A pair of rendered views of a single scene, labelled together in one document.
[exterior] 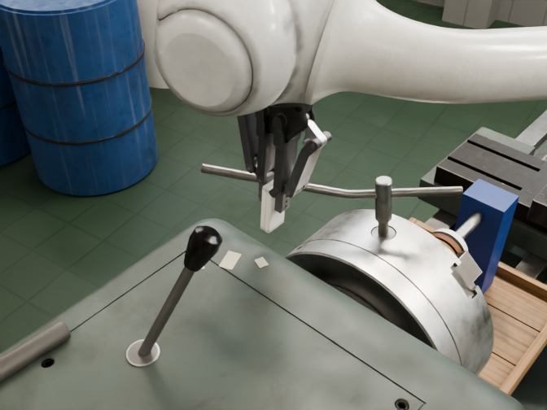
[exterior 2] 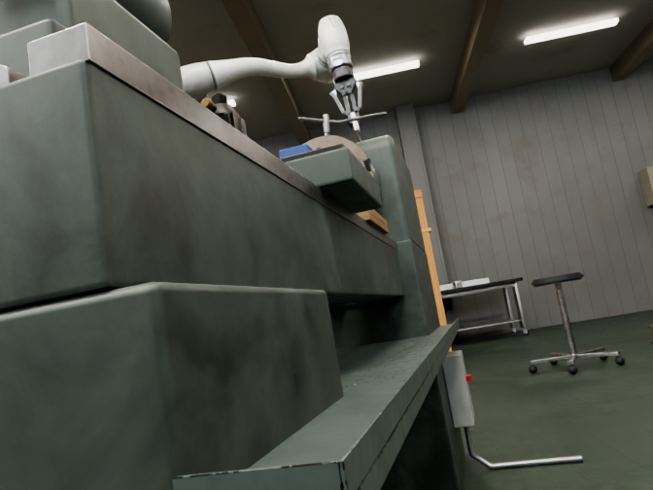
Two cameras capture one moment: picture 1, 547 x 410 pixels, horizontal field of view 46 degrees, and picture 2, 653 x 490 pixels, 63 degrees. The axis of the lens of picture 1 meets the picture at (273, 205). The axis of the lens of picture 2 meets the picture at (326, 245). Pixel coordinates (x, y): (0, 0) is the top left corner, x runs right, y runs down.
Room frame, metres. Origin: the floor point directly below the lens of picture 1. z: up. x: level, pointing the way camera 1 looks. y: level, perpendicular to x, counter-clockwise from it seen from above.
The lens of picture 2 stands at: (2.16, -0.99, 0.64)
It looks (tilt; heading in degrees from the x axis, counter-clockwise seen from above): 8 degrees up; 153
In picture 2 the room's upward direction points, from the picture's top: 9 degrees counter-clockwise
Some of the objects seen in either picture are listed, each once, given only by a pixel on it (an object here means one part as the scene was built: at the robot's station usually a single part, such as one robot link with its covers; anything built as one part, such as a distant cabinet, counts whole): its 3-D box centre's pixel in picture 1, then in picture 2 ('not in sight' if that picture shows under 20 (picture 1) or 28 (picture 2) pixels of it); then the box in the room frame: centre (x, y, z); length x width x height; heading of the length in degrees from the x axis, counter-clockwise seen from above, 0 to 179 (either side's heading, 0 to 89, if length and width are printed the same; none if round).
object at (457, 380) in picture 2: not in sight; (509, 405); (0.58, 0.47, 0.22); 0.42 x 0.18 x 0.44; 48
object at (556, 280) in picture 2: not in sight; (562, 322); (-0.74, 2.38, 0.35); 0.65 x 0.62 x 0.69; 143
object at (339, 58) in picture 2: not in sight; (340, 63); (0.60, -0.01, 1.55); 0.09 x 0.09 x 0.06
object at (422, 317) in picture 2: not in sight; (379, 367); (0.33, 0.09, 0.43); 0.60 x 0.48 x 0.86; 138
